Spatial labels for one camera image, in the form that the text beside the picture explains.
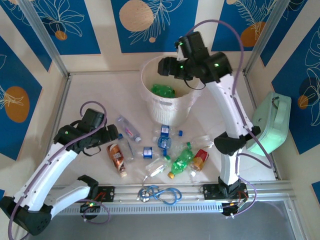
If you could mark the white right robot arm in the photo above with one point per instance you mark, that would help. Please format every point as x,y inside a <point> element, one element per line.
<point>230,110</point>

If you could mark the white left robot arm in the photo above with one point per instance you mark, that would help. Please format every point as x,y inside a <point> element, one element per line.
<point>60,160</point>

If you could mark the blue stethoscope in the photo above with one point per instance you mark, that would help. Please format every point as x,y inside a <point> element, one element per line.
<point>160,193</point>

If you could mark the clear bottle green cap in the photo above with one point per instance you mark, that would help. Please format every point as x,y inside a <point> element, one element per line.
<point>200,142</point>
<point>157,167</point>

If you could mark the clear bottle white cap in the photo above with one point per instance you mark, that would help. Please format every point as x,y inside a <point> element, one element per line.
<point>192,173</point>

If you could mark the crushed green bottle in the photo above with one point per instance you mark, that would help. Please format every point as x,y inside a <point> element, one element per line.
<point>168,93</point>

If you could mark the aluminium mounting rail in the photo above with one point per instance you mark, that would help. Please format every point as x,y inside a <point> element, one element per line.
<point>160,207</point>

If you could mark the clear bottle red label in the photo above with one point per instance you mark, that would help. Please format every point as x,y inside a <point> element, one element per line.
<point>127,128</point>

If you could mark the green bottle with label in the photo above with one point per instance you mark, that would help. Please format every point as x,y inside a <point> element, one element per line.
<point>158,88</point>

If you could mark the aluminium frame post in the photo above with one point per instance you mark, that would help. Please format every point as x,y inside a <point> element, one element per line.
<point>265,37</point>
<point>42,32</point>

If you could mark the white plastic bin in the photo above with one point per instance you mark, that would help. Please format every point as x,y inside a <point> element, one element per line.
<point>170,117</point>

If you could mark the mint green case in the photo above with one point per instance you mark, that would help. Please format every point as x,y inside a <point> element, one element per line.
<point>272,125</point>

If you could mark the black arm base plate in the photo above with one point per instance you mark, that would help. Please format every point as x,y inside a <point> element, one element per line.
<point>210,192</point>
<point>107,193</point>

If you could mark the red yellow drink can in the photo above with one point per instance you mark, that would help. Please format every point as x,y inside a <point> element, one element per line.
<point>200,160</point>

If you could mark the blue label bottle white cap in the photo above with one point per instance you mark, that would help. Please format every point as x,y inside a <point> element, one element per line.
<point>163,142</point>

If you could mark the green bottle yellow cap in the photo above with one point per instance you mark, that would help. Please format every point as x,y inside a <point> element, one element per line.
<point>181,162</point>

